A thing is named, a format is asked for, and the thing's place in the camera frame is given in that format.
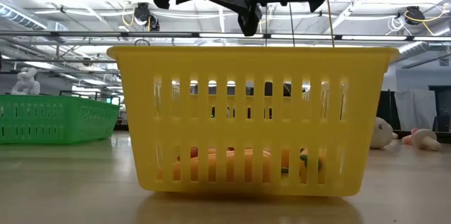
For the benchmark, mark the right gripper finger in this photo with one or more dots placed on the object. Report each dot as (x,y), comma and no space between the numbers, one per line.
(236,1)
(251,21)

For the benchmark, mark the red toy pepper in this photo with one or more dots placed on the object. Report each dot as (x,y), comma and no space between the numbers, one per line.
(194,151)

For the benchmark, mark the orange toy pepper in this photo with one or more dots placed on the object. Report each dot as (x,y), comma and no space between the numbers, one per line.
(211,166)
(285,160)

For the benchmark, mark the yellow toy pepper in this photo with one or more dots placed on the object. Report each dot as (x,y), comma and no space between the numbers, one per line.
(311,166)

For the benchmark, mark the white toy garlic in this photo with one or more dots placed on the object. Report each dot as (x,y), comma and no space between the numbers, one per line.
(380,134)

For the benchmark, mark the yellow plastic basket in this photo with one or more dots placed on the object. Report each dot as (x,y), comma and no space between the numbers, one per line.
(253,129)

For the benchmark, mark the white figure statue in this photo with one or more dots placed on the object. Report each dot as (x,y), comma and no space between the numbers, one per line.
(25,83)

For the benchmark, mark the green plastic basket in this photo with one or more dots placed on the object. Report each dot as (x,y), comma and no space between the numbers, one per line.
(53,118)

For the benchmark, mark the white draped cloth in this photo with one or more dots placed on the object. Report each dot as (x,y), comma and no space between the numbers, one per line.
(415,107)

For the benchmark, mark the small pale toy mushroom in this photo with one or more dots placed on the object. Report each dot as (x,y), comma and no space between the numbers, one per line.
(395,135)

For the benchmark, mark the red toy mushroom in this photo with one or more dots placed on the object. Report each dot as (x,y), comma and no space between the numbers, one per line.
(408,137)

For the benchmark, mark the dark cabinet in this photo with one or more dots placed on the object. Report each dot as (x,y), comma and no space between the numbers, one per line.
(442,107)

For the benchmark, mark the grey ceiling duct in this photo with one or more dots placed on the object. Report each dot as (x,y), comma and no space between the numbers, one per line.
(21,16)

